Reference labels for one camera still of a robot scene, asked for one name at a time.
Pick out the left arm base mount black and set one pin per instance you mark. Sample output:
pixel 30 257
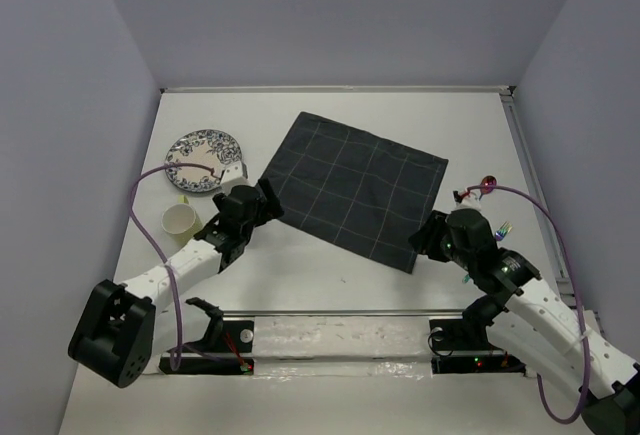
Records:
pixel 214 344

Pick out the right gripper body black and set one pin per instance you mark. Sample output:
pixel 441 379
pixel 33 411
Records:
pixel 457 255

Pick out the dark grey checked cloth placemat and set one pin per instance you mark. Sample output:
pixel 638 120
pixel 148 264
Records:
pixel 355 190

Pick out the blue floral ceramic plate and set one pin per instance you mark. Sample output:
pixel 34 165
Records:
pixel 212 148

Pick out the iridescent fork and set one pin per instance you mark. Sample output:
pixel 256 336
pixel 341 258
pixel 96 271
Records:
pixel 499 236

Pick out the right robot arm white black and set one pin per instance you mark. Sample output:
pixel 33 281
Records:
pixel 521 314

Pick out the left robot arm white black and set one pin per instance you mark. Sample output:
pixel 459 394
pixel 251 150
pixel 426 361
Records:
pixel 118 331

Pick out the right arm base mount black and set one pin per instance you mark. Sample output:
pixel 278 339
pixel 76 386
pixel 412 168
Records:
pixel 461 346

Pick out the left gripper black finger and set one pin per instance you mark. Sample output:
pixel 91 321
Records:
pixel 259 219
pixel 271 204

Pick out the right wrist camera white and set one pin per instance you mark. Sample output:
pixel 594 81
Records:
pixel 467 199

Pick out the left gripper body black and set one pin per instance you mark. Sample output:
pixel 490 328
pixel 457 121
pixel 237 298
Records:
pixel 218 201

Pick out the iridescent spoon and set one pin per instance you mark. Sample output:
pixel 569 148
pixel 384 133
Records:
pixel 487 185

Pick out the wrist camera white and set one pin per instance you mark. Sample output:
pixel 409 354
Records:
pixel 233 175
pixel 467 199

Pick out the pale yellow mug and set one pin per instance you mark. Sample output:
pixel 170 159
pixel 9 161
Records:
pixel 181 221

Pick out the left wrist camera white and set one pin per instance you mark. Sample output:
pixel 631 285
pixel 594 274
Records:
pixel 233 175

